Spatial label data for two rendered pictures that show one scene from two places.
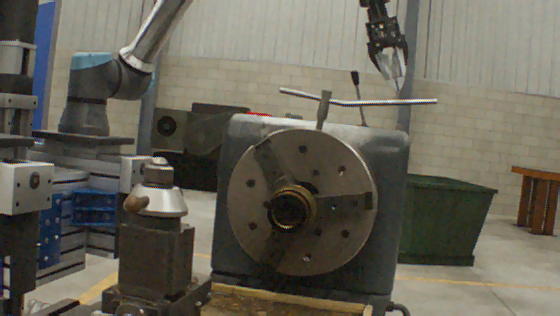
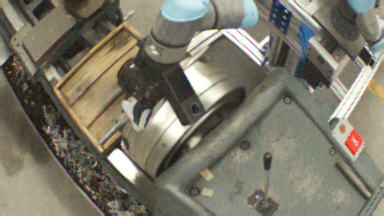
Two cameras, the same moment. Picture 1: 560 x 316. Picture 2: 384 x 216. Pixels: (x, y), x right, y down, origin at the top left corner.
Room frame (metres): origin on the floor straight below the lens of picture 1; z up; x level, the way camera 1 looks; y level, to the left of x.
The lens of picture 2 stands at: (1.60, -0.64, 2.46)
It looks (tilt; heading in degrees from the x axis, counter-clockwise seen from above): 63 degrees down; 115
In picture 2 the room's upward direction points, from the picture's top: 10 degrees clockwise
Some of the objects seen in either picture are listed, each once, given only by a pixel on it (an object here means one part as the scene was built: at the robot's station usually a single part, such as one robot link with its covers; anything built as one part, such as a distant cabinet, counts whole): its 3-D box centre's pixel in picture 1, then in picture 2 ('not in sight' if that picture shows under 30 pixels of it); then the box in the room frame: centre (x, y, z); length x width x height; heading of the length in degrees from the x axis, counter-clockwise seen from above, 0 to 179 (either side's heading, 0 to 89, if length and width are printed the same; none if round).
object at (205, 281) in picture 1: (158, 304); (80, 3); (0.73, 0.14, 0.99); 0.20 x 0.10 x 0.05; 169
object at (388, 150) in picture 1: (320, 193); (286, 208); (1.70, -0.11, 1.06); 0.59 x 0.48 x 0.39; 169
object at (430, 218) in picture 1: (427, 218); not in sight; (6.32, -1.59, 0.43); 1.34 x 0.94 x 0.85; 8
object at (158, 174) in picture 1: (158, 171); not in sight; (0.70, 0.15, 1.17); 0.04 x 0.04 x 0.03
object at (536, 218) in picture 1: (532, 198); not in sight; (9.49, -4.23, 0.50); 1.61 x 0.44 x 1.00; 176
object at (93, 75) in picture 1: (91, 74); (354, 2); (1.60, 0.56, 1.33); 0.13 x 0.12 x 0.14; 148
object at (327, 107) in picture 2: not in sight; (320, 107); (1.62, 0.11, 1.24); 0.09 x 0.08 x 0.03; 169
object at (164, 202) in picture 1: (156, 198); not in sight; (0.70, 0.15, 1.13); 0.08 x 0.08 x 0.03
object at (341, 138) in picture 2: not in sight; (347, 142); (1.76, 0.09, 1.23); 0.13 x 0.08 x 0.05; 169
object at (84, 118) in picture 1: (85, 116); (347, 17); (1.59, 0.56, 1.21); 0.15 x 0.15 x 0.10
